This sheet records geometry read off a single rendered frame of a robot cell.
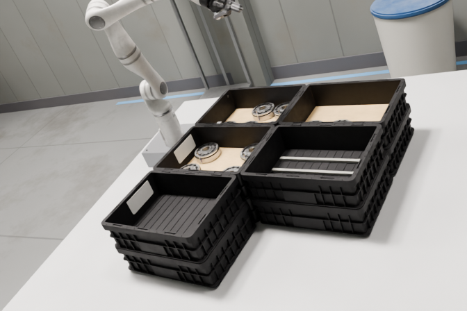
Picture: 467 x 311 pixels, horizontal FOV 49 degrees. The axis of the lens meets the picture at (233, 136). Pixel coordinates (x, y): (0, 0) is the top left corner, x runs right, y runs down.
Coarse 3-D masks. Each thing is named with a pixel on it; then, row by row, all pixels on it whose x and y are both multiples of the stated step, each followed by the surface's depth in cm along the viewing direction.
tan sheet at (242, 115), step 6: (246, 108) 234; (252, 108) 231; (234, 114) 233; (240, 114) 231; (246, 114) 229; (228, 120) 230; (234, 120) 228; (240, 120) 226; (246, 120) 224; (252, 120) 222; (270, 120) 216
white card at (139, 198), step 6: (144, 186) 189; (150, 186) 192; (138, 192) 187; (144, 192) 189; (150, 192) 192; (132, 198) 184; (138, 198) 187; (144, 198) 189; (132, 204) 184; (138, 204) 187; (132, 210) 184
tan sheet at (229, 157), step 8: (224, 152) 207; (232, 152) 205; (192, 160) 210; (216, 160) 204; (224, 160) 201; (232, 160) 199; (240, 160) 197; (208, 168) 201; (216, 168) 199; (224, 168) 197
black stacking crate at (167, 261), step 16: (240, 224) 174; (224, 240) 165; (240, 240) 174; (128, 256) 180; (144, 256) 172; (160, 256) 166; (208, 256) 159; (224, 256) 167; (144, 272) 179; (160, 272) 174; (176, 272) 168; (192, 272) 164; (208, 272) 160; (224, 272) 166
